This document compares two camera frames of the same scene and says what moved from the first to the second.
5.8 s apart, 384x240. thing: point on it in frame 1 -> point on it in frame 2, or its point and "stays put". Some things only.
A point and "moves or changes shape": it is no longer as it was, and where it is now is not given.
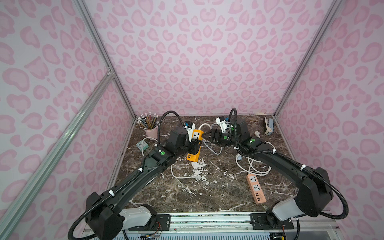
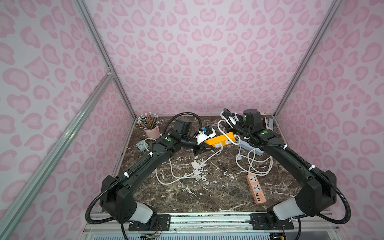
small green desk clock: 145,145 stays put
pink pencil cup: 149,122 stays put
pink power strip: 256,189 stays put
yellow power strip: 197,135 moves or changes shape
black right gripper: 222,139 -> 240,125
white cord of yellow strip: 196,177 moves or changes shape
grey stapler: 269,126 stays put
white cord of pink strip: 251,166 stays put
